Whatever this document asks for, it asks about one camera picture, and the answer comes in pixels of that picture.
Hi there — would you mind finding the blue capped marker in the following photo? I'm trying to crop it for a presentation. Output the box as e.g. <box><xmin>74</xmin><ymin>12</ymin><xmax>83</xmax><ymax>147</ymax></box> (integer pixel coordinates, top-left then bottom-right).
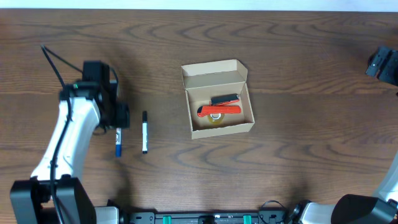
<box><xmin>115</xmin><ymin>128</ymin><xmax>123</xmax><ymax>157</ymax></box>

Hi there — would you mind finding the red utility knife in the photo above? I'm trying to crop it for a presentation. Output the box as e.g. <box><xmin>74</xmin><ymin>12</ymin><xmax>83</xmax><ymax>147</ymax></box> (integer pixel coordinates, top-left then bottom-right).
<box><xmin>197</xmin><ymin>105</ymin><xmax>241</xmax><ymax>117</ymax></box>

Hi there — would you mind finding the yellow tape roll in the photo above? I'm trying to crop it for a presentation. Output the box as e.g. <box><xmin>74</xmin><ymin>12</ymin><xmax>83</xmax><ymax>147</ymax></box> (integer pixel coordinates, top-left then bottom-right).
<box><xmin>208</xmin><ymin>113</ymin><xmax>224</xmax><ymax>124</ymax></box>

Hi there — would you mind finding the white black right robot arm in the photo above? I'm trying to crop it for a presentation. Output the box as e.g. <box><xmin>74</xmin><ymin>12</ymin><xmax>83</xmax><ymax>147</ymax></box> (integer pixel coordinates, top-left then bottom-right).
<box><xmin>285</xmin><ymin>46</ymin><xmax>397</xmax><ymax>224</ymax></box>

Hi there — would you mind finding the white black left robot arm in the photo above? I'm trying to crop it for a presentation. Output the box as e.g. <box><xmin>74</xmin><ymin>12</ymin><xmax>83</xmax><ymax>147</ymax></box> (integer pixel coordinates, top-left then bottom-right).
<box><xmin>10</xmin><ymin>80</ymin><xmax>128</xmax><ymax>223</ymax></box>

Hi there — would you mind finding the black capped marker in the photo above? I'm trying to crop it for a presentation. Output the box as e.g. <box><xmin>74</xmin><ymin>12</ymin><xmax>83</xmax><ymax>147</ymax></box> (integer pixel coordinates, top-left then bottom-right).
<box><xmin>142</xmin><ymin>111</ymin><xmax>148</xmax><ymax>154</ymax></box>

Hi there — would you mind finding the brown cardboard box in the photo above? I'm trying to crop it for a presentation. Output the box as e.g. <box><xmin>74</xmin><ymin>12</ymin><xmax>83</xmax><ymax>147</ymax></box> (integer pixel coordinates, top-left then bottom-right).
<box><xmin>181</xmin><ymin>59</ymin><xmax>255</xmax><ymax>139</ymax></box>

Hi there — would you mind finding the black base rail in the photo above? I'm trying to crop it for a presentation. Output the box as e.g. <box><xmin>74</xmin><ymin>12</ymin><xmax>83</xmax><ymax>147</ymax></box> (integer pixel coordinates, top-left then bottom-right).
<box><xmin>111</xmin><ymin>208</ymin><xmax>301</xmax><ymax>224</ymax></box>

